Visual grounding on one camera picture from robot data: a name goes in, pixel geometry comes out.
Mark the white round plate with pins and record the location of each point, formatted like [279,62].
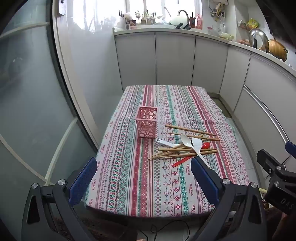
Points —
[174,20]

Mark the steel pot lid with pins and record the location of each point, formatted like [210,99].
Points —
[259,37]

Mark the striped patterned tablecloth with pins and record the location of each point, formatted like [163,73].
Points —
[143,180]

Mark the clear glass jar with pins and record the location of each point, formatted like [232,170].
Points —
[221,29]

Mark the red bottle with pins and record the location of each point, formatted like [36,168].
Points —
[199,22]

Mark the metal kitchen faucet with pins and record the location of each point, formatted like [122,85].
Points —
[183,12]

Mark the white rice paddle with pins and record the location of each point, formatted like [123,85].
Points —
[165,142]

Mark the white kitchen base cabinets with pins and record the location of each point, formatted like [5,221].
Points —
[175,60]

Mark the row of small plant jars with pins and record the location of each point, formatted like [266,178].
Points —
[145,18]

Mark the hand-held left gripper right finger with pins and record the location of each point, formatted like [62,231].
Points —
[204,183]

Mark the frosted glass sliding door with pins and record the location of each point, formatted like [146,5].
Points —
[34,92]

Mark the red plastic spoon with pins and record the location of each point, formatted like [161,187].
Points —
[206,145]

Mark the kitchen window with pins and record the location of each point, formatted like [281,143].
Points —
[161,7]

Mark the hanging kitchen utensils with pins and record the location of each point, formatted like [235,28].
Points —
[216,12]

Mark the wooden chopstick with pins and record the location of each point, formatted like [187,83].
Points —
[192,131]
[168,147]
[157,157]
[161,154]
[210,151]
[208,138]

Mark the yellow snack bag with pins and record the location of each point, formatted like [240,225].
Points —
[253,23]

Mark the white soup spoon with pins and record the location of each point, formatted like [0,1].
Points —
[186,139]
[196,143]

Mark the pink perforated plastic basket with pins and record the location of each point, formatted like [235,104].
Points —
[146,126]

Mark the brown pumpkin-shaped pot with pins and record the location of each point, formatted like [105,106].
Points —
[277,49]

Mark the black dish rack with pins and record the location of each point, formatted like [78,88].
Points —
[183,26]

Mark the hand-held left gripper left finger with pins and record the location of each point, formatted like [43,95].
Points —
[82,183]

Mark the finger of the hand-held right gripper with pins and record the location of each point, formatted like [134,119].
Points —
[291,147]
[269,163]

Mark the dark carton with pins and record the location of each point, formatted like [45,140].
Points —
[192,22]

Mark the black wall hook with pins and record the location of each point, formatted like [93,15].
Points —
[121,13]

